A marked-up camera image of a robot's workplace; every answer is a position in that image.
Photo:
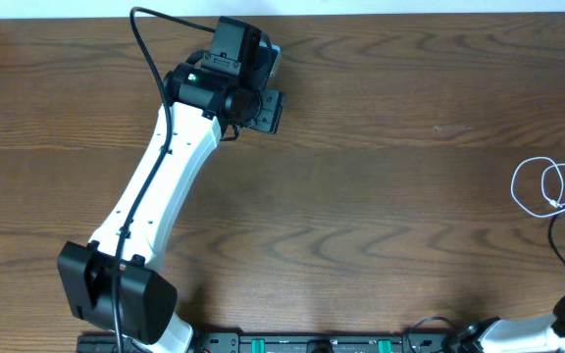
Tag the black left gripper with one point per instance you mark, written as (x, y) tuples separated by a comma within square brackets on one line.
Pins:
[(273, 112)]

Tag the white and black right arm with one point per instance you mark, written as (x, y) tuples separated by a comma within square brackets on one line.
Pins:
[(495, 335)]

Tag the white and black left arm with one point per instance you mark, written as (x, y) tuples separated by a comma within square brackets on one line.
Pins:
[(114, 280)]

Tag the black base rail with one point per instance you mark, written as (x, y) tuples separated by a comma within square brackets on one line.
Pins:
[(235, 342)]

